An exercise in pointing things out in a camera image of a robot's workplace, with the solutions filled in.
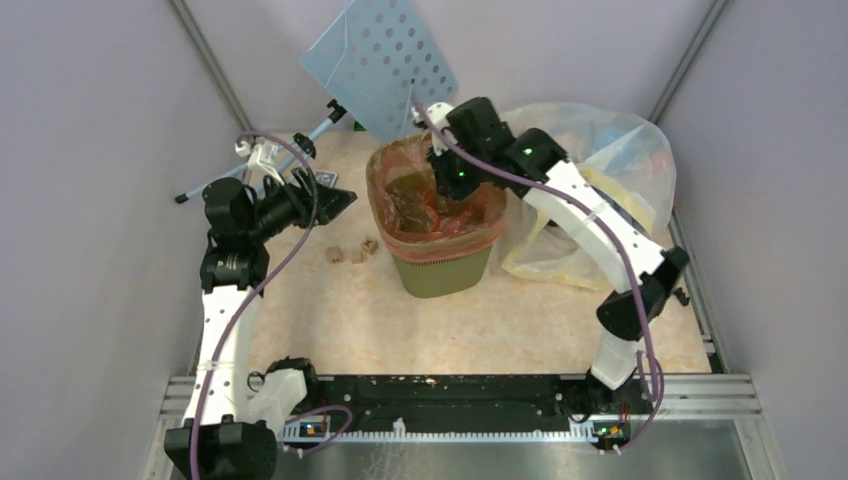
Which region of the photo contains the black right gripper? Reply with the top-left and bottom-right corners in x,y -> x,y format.
424,136 -> 487,206

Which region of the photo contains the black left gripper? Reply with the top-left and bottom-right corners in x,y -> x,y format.
246,166 -> 357,241

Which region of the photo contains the red plastic trash bag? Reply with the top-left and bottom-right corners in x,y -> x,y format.
365,133 -> 507,263

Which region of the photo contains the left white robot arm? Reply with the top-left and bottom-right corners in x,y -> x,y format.
163,168 -> 357,479

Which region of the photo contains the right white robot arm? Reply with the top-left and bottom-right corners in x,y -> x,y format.
411,97 -> 690,412

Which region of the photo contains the green ribbed trash bin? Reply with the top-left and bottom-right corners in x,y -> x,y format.
367,135 -> 508,299

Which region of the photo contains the blue playing card box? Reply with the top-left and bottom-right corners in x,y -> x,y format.
314,170 -> 339,188

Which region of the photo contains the large wooden cube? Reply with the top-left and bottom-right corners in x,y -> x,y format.
325,246 -> 345,264

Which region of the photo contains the wooden cube letter M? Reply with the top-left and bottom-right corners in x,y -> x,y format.
360,237 -> 379,255

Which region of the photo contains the light blue tripod stand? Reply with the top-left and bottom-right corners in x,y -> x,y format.
174,99 -> 348,207

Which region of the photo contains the blue perforated board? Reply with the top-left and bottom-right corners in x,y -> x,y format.
300,1 -> 458,143

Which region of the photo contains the large clear plastic bag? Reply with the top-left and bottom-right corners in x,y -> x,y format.
496,101 -> 678,291

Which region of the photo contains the small black clip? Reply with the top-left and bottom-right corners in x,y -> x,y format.
672,287 -> 691,307

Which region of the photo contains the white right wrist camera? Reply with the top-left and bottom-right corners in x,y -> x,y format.
411,102 -> 456,156

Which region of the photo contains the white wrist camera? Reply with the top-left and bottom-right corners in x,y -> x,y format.
411,102 -> 456,156
235,140 -> 285,185

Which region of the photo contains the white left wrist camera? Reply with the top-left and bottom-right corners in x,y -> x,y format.
235,140 -> 285,185

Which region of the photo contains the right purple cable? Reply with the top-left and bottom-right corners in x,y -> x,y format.
411,95 -> 666,455

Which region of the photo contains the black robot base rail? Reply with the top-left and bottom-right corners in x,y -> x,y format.
294,374 -> 652,433

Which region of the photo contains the white slotted cable duct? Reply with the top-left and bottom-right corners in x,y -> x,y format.
278,417 -> 598,444

